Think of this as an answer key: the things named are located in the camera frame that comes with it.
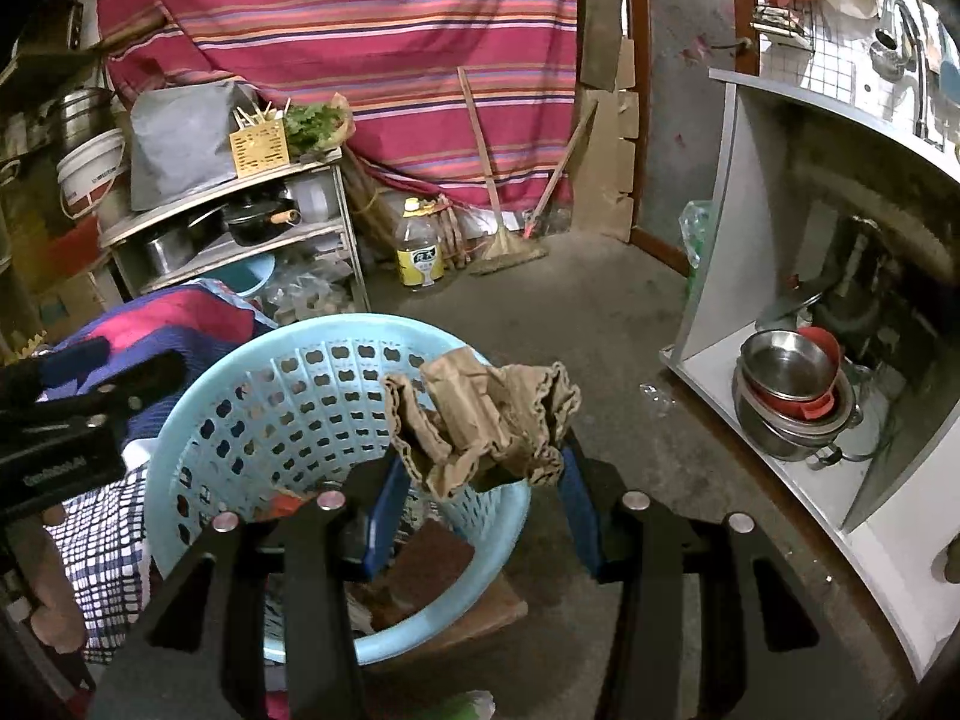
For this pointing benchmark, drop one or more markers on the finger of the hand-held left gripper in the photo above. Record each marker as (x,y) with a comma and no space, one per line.
(71,360)
(142,382)

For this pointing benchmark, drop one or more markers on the straw broom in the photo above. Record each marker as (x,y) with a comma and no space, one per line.
(499,240)

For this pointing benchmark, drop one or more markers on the small wicker basket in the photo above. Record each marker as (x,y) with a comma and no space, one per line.
(259,146)

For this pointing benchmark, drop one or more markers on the cooking oil bottle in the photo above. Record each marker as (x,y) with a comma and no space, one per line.
(420,247)

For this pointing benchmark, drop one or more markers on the brown paper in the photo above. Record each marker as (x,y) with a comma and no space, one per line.
(480,405)

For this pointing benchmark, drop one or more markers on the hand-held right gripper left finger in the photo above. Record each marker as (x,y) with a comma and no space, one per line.
(382,517)

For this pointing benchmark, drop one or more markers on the cardboard sheets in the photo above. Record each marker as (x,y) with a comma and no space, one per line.
(607,127)

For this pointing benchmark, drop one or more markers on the green herbs bunch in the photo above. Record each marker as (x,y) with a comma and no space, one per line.
(315,124)

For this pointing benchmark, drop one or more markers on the steel faucet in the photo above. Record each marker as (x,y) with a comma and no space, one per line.
(911,37)

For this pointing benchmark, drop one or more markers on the wide steel pot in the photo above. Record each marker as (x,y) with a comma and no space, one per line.
(772,435)

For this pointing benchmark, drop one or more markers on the flat cardboard piece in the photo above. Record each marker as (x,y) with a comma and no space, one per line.
(487,615)

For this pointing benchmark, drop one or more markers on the striped pink curtain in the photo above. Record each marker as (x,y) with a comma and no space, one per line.
(337,30)

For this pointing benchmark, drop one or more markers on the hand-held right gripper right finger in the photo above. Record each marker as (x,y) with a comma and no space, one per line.
(581,517)

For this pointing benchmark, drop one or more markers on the white plastic bucket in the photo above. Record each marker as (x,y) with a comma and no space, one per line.
(90,172)

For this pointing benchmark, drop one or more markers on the light blue plastic basket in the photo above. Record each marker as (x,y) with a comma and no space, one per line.
(247,390)

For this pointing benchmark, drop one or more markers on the white kitchen cabinet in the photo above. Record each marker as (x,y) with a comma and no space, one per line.
(720,240)

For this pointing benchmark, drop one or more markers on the low wooden shelf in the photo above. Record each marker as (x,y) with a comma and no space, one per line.
(247,184)

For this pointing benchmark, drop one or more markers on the red plastic bowl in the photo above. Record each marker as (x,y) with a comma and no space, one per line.
(825,345)

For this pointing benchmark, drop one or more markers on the large steel pot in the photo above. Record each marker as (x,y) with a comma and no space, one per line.
(82,112)

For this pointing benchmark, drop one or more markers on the steel bowl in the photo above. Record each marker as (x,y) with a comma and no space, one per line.
(787,367)

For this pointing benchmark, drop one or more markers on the small steel pot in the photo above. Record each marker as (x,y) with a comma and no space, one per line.
(169,251)

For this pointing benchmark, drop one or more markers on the person's left hand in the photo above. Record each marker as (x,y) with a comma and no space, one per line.
(56,600)

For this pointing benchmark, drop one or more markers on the green plastic bag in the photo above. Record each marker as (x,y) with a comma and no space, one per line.
(697,240)

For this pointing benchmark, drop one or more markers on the light blue plastic bowl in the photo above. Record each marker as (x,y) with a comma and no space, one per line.
(251,277)

